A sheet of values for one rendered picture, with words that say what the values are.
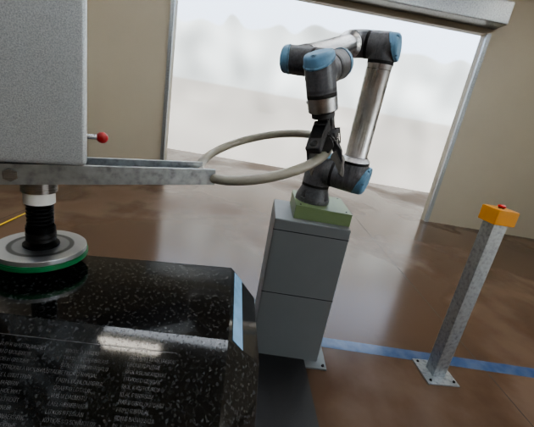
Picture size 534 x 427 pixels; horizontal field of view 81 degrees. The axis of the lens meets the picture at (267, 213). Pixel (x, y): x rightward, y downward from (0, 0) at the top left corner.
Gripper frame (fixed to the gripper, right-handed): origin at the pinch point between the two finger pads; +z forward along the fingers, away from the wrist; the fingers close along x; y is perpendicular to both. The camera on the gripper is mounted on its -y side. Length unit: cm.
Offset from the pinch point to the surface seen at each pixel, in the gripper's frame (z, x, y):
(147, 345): 10, 18, -68
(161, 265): 12, 39, -44
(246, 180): -7.7, 16.1, -22.4
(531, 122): 154, -153, 576
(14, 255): -6, 56, -69
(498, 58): 47, -90, 567
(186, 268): 15, 32, -41
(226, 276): 18.8, 20.9, -36.3
